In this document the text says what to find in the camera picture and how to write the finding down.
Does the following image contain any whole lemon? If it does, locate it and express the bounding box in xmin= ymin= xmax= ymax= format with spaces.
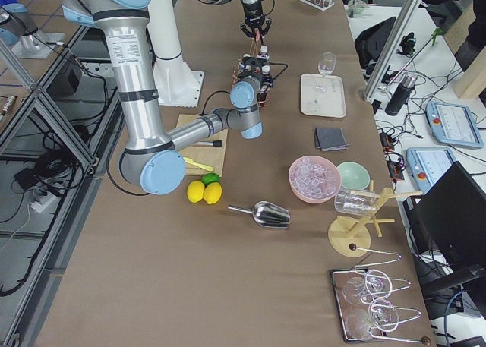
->
xmin=186 ymin=180 xmax=205 ymax=203
xmin=203 ymin=182 xmax=222 ymax=205

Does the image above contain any hanging wine glass upper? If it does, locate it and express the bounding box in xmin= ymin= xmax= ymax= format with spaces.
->
xmin=342 ymin=270 xmax=392 ymax=304

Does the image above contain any teach pendant upper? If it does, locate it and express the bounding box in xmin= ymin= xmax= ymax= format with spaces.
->
xmin=426 ymin=101 xmax=484 ymax=149

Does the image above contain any whole lemon right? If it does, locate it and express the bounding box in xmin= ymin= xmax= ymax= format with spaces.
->
xmin=203 ymin=182 xmax=222 ymax=205

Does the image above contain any wooden cup tree stand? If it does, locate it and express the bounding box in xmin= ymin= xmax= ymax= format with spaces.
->
xmin=327 ymin=188 xmax=423 ymax=257

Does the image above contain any cream rabbit tray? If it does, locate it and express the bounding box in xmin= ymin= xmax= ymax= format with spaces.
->
xmin=300 ymin=74 xmax=346 ymax=118

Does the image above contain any grey folded cloth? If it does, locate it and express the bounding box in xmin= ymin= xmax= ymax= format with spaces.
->
xmin=314 ymin=128 xmax=348 ymax=151

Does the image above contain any wooden cutting board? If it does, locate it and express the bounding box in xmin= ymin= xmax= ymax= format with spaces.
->
xmin=176 ymin=114 xmax=228 ymax=177

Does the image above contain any pink bowl of ice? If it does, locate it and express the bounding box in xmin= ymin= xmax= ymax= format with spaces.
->
xmin=288 ymin=156 xmax=342 ymax=204

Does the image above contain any metal ice scoop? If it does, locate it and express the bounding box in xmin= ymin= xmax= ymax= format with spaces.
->
xmin=227 ymin=201 xmax=291 ymax=229

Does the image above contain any green lime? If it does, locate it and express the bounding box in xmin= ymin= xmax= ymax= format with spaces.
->
xmin=201 ymin=172 xmax=219 ymax=186

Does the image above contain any steel muddler black tip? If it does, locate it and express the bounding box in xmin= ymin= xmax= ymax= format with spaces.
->
xmin=194 ymin=140 xmax=222 ymax=148

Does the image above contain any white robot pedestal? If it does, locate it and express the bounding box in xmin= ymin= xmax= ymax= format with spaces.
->
xmin=148 ymin=0 xmax=204 ymax=108

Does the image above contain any copper wire bottle basket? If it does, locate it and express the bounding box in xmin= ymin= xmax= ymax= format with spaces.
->
xmin=232 ymin=30 xmax=274 ymax=108

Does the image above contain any hanging wine glass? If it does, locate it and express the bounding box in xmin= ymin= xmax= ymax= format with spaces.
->
xmin=342 ymin=270 xmax=392 ymax=304
xmin=345 ymin=299 xmax=399 ymax=341

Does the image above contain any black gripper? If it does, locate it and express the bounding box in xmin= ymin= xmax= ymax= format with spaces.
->
xmin=240 ymin=15 xmax=272 ymax=36
xmin=240 ymin=56 xmax=274 ymax=96

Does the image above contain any wire glass rack tray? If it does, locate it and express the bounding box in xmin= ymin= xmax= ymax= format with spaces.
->
xmin=330 ymin=262 xmax=431 ymax=346

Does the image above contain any black thermos bottle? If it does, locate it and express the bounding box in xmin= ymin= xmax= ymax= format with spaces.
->
xmin=385 ymin=73 xmax=417 ymax=116

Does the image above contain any teach pendant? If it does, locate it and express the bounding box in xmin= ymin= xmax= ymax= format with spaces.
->
xmin=426 ymin=101 xmax=484 ymax=149
xmin=406 ymin=147 xmax=456 ymax=194

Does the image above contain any tea bottle under handle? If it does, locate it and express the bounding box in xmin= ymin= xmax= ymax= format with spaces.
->
xmin=259 ymin=46 xmax=269 ymax=60

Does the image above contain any black monitor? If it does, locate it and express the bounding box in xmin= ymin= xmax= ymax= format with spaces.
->
xmin=416 ymin=162 xmax=485 ymax=270

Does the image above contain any green empty bowl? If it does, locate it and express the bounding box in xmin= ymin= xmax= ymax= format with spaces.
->
xmin=337 ymin=162 xmax=371 ymax=190

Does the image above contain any aluminium frame post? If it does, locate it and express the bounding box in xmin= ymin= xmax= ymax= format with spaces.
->
xmin=362 ymin=0 xmax=422 ymax=103

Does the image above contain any clear wine glass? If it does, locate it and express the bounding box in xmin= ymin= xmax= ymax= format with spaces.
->
xmin=314 ymin=52 xmax=336 ymax=93

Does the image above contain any hanging wine glass lower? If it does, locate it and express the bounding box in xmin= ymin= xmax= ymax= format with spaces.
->
xmin=345 ymin=299 xmax=399 ymax=341

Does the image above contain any yellow plastic knife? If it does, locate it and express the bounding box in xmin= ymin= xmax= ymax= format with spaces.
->
xmin=184 ymin=157 xmax=214 ymax=172

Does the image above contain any teach pendant lower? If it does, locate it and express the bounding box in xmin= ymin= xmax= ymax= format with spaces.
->
xmin=406 ymin=147 xmax=456 ymax=194

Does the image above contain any whole lemon left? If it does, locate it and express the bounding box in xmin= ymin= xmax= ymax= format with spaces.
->
xmin=186 ymin=180 xmax=205 ymax=203

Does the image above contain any black laptop bag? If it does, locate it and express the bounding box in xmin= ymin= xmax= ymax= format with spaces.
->
xmin=354 ymin=17 xmax=396 ymax=69

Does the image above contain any tea bottle near tray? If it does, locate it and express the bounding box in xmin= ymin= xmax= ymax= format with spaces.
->
xmin=261 ymin=65 xmax=272 ymax=83

